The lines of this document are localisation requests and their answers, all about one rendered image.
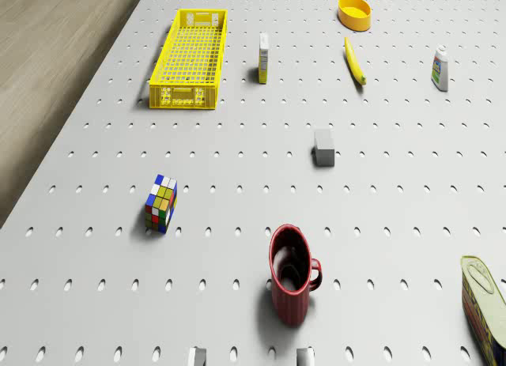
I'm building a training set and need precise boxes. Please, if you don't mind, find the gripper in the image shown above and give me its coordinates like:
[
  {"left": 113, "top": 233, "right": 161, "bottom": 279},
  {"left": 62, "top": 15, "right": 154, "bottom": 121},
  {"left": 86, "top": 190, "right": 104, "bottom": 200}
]
[{"left": 187, "top": 345, "right": 316, "bottom": 366}]

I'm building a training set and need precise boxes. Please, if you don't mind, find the red mug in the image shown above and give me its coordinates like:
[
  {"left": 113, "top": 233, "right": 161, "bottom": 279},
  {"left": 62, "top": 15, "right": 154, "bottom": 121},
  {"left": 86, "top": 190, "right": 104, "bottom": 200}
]
[{"left": 268, "top": 223, "right": 323, "bottom": 327}]

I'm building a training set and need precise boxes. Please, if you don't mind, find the puzzle cube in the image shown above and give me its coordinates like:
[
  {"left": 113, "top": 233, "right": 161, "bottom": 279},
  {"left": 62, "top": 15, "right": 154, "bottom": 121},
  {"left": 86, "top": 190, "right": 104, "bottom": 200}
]
[{"left": 144, "top": 173, "right": 179, "bottom": 235}]

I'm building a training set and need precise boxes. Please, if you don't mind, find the grey cube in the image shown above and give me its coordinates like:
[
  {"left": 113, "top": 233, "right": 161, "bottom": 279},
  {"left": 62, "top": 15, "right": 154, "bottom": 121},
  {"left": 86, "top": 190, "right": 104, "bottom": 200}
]
[{"left": 313, "top": 129, "right": 336, "bottom": 168}]

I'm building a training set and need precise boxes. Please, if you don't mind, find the yellow basket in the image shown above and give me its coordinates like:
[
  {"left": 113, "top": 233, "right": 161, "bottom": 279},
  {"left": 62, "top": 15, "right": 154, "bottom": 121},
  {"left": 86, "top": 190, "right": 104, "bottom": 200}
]
[{"left": 148, "top": 8, "right": 229, "bottom": 111}]

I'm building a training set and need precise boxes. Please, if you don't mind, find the flat-sided can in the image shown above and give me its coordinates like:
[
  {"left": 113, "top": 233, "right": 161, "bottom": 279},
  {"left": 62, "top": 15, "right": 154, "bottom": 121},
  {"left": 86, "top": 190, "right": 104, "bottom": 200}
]
[{"left": 460, "top": 255, "right": 506, "bottom": 366}]

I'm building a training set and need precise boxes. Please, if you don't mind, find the yellow and white carton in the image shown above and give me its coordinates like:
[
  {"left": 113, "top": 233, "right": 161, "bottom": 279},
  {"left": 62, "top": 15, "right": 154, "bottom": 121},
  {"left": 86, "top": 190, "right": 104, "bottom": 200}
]
[{"left": 258, "top": 32, "right": 270, "bottom": 85}]

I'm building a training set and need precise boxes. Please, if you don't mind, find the banana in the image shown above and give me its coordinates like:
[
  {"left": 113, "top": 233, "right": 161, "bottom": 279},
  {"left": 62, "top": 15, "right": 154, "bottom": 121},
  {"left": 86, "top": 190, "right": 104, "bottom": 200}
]
[{"left": 343, "top": 36, "right": 368, "bottom": 86}]

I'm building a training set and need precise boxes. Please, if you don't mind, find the yellow bowl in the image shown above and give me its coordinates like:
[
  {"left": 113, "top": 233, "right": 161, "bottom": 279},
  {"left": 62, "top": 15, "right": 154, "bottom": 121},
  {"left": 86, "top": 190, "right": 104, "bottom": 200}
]
[{"left": 337, "top": 0, "right": 372, "bottom": 32}]

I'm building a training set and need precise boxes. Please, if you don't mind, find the small white bottle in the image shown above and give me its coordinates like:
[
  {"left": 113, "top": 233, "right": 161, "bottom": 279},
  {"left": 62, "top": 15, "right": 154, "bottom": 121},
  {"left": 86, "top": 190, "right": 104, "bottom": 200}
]
[{"left": 430, "top": 44, "right": 450, "bottom": 92}]

